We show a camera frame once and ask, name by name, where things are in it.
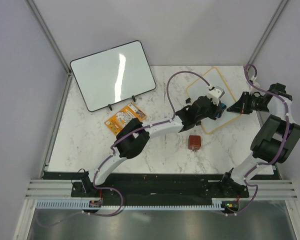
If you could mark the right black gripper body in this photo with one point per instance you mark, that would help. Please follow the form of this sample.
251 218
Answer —
250 103

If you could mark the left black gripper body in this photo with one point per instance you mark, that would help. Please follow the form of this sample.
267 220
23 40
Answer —
211 114

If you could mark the blue whiteboard eraser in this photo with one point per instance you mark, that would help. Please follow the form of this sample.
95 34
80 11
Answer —
220 109

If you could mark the small yellow framed whiteboard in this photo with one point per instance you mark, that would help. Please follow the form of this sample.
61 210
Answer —
200 88

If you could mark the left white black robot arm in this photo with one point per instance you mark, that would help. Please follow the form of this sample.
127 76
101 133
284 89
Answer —
133 138

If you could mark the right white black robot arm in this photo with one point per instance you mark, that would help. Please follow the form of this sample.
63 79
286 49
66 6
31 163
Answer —
275 140

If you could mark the large black framed whiteboard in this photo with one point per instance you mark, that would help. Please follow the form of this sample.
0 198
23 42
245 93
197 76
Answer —
114 75

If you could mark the brown square box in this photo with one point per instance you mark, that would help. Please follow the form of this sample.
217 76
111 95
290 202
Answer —
194 143

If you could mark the orange picture card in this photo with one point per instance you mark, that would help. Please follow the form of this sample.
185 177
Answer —
119 120

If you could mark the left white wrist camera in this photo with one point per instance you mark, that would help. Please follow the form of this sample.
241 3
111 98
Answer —
215 93

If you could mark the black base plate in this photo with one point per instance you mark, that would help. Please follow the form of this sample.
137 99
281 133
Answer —
133 188

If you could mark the light blue cable duct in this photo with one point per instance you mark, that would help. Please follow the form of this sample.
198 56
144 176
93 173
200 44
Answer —
85 204

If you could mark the aluminium rail frame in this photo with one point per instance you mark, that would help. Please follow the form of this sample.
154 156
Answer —
49 189

